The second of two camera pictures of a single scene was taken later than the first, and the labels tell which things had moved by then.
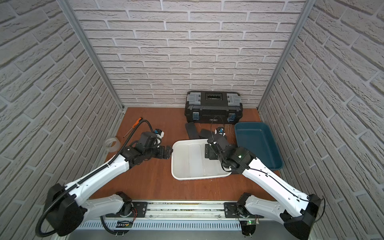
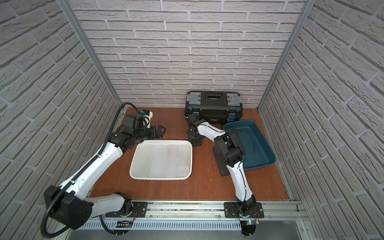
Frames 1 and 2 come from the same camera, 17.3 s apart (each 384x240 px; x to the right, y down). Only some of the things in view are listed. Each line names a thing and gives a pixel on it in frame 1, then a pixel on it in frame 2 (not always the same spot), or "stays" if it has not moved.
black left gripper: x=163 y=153 -> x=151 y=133
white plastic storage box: x=188 y=162 -> x=163 y=160
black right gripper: x=208 y=153 -> x=190 y=136
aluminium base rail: x=177 y=215 stays
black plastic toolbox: x=213 y=107 stays
